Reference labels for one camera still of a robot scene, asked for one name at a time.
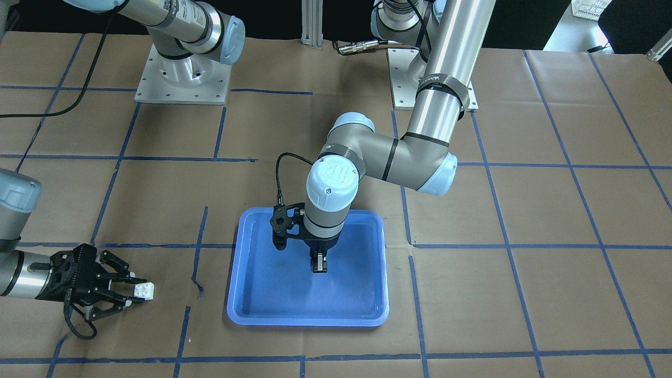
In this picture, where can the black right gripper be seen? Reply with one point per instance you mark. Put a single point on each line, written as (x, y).
(84, 284)

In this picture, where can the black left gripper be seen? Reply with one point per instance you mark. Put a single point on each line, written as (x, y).
(321, 244)

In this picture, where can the white block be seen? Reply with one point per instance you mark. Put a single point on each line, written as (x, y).
(144, 291)

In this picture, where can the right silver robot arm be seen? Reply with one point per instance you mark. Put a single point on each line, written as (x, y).
(193, 39)

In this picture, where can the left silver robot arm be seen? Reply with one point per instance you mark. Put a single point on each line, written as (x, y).
(421, 158)

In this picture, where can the blue plastic tray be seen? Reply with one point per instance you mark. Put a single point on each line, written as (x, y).
(278, 288)

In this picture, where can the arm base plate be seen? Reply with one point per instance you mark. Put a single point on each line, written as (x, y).
(190, 80)
(407, 68)

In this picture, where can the aluminium frame post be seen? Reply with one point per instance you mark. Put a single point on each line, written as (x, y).
(311, 16)

